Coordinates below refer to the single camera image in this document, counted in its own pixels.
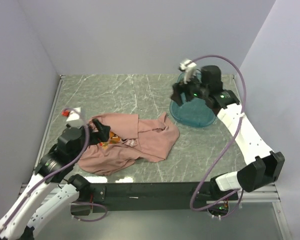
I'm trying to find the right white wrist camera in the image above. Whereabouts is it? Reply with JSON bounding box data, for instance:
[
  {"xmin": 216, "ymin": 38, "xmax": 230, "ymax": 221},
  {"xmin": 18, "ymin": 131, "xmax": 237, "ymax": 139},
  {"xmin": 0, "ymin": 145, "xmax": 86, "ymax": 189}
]
[{"xmin": 178, "ymin": 59, "xmax": 197, "ymax": 84}]

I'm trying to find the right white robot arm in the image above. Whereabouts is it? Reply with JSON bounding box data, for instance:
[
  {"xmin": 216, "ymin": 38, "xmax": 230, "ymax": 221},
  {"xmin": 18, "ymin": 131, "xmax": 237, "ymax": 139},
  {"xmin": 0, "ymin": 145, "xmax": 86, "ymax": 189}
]
[{"xmin": 170, "ymin": 63, "xmax": 285, "ymax": 200}]

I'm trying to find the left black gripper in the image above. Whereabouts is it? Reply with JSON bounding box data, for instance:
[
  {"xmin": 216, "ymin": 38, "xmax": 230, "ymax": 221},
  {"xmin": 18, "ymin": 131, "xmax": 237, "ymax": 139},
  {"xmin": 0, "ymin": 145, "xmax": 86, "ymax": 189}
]
[{"xmin": 72, "ymin": 117, "xmax": 111, "ymax": 163}]

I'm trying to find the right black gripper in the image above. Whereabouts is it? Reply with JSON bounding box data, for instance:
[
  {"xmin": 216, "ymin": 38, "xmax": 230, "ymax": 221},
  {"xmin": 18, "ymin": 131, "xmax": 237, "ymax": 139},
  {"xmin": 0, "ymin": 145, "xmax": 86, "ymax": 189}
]
[{"xmin": 170, "ymin": 70, "xmax": 209, "ymax": 107}]

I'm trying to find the black base beam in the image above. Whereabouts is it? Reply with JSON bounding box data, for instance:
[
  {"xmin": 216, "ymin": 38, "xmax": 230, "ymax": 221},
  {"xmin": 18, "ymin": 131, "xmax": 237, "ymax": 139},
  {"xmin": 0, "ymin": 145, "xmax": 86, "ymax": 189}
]
[{"xmin": 69, "ymin": 182, "xmax": 241, "ymax": 216}]

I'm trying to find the pink printed t shirt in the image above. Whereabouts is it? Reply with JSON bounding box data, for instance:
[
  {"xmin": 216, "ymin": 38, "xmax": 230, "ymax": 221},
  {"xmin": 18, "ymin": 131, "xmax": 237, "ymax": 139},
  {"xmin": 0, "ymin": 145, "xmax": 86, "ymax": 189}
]
[{"xmin": 77, "ymin": 112, "xmax": 180, "ymax": 176}]

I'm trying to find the aluminium frame rail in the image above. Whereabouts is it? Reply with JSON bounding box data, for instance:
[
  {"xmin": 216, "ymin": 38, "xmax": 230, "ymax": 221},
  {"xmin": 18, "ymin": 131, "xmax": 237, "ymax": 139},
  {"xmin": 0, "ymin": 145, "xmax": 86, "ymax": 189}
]
[{"xmin": 18, "ymin": 184, "xmax": 281, "ymax": 204}]

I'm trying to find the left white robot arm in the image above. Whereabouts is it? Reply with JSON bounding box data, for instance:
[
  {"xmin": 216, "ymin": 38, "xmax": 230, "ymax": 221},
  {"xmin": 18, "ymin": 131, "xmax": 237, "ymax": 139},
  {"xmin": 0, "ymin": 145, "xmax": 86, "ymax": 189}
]
[{"xmin": 0, "ymin": 119, "xmax": 99, "ymax": 240}]

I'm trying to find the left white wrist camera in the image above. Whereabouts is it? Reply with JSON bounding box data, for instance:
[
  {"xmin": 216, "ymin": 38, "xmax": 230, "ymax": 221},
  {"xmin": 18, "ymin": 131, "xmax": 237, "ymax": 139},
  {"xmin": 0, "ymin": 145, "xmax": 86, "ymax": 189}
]
[{"xmin": 61, "ymin": 107, "xmax": 86, "ymax": 128}]

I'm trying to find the teal plastic basin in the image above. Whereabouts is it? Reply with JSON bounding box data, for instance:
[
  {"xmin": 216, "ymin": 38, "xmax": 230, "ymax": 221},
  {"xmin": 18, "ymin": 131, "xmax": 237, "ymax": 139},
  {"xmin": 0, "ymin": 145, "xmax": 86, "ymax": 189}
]
[{"xmin": 169, "ymin": 72, "xmax": 216, "ymax": 128}]

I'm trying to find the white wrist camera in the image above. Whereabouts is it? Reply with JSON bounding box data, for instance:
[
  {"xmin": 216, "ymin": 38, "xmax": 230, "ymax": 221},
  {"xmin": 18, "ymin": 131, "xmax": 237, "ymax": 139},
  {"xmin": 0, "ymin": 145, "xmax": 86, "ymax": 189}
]
[
  {"xmin": 178, "ymin": 59, "xmax": 197, "ymax": 84},
  {"xmin": 61, "ymin": 107, "xmax": 86, "ymax": 128}
]

